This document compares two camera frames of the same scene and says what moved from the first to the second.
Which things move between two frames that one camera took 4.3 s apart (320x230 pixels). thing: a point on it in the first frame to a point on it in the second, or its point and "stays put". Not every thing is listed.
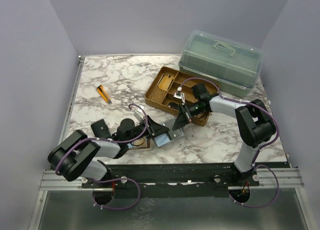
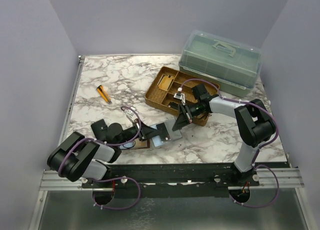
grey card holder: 163,140 stays put
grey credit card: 176,134 to 164,135
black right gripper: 182,119 stays put
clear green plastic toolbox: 234,66 stays put
